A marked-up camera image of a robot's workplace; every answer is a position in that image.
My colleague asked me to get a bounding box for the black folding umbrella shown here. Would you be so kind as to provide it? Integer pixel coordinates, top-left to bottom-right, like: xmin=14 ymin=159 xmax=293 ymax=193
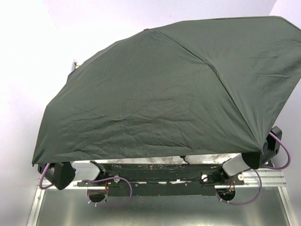
xmin=32 ymin=16 xmax=301 ymax=165

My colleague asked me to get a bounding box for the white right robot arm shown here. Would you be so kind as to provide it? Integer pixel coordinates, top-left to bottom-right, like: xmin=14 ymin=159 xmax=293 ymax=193
xmin=217 ymin=126 xmax=282 ymax=183

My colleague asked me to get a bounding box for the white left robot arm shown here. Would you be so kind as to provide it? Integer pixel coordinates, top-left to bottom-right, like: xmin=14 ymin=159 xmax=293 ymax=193
xmin=38 ymin=161 xmax=106 ymax=190

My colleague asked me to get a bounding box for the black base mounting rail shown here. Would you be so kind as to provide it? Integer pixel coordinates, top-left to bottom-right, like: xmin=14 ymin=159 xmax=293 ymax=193
xmin=77 ymin=162 xmax=244 ymax=196

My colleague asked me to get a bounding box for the aluminium frame rail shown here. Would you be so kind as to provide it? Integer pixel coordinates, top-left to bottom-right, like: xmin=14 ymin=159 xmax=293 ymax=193
xmin=237 ymin=169 xmax=299 ymax=226

